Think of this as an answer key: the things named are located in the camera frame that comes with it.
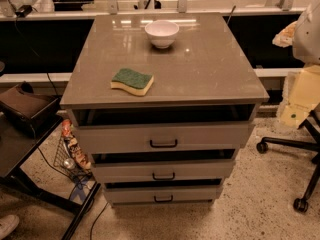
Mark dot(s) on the black office chair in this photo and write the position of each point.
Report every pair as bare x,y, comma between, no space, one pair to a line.
300,204

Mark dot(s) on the grey drawer cabinet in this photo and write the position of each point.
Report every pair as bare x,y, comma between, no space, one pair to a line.
203,77

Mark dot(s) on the green yellow sponge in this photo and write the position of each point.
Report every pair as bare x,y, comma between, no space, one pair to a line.
132,82

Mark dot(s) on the grey top drawer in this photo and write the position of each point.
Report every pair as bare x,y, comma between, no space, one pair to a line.
163,137

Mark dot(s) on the white ceramic bowl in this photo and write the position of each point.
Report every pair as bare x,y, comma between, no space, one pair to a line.
161,33

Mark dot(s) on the grey bottom drawer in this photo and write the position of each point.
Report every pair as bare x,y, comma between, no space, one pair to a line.
162,195

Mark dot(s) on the grey middle drawer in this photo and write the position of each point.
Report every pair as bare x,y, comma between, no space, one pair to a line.
162,171

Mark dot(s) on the black power adapter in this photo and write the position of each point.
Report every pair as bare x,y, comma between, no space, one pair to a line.
23,11

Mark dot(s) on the grey drawer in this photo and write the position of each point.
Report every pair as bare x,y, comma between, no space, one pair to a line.
162,195
163,137
162,171

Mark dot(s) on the wire basket with snacks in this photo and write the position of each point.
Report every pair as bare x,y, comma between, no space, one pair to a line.
70,158

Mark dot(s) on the white shoe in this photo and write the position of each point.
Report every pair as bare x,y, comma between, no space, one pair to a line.
7,225

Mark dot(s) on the black side table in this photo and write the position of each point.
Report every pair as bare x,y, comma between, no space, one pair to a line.
15,149

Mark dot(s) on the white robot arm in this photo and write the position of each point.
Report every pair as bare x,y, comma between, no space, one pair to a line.
306,40

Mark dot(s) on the dark brown box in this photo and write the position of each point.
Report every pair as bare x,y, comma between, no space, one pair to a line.
26,110

